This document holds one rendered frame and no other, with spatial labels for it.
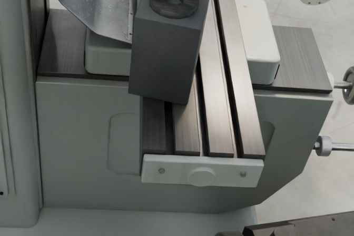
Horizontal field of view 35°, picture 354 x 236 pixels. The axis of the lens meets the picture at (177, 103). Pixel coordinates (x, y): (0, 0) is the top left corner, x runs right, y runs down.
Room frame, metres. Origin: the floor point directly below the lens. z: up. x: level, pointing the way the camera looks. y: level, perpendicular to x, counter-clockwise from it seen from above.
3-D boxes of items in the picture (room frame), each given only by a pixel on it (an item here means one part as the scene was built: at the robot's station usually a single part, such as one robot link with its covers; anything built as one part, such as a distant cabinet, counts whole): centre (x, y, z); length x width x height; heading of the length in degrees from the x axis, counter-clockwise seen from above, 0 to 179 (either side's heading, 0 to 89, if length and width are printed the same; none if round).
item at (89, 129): (1.24, 0.00, 0.47); 0.80 x 0.30 x 0.60; 99
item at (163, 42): (0.92, 0.03, 1.06); 0.22 x 0.12 x 0.20; 177
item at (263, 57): (1.24, 0.02, 0.82); 0.50 x 0.35 x 0.12; 99
